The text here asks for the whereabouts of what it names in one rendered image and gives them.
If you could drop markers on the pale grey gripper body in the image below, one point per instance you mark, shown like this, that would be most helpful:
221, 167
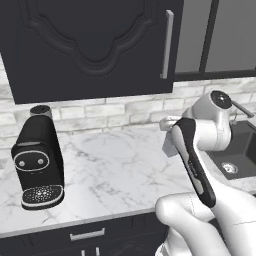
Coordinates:
170, 145

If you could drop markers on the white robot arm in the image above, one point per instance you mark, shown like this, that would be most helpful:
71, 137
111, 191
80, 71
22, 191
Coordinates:
213, 130

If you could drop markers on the black sink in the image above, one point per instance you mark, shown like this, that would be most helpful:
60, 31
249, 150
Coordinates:
241, 153

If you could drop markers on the grey sink tap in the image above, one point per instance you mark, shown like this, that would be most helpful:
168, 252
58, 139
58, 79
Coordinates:
242, 108

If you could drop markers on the dark base cupboard door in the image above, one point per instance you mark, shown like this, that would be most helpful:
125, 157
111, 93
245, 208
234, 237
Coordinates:
40, 251
130, 248

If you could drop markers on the dark framed window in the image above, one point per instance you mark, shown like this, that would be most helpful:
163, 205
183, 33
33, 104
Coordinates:
213, 36

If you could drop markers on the black coffee machine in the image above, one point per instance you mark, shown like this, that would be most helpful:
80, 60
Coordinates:
36, 160

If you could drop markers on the dark drawer front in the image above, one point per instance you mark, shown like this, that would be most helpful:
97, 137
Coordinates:
40, 238

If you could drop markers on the dark wall cupboard door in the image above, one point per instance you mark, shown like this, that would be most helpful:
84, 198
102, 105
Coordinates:
90, 46

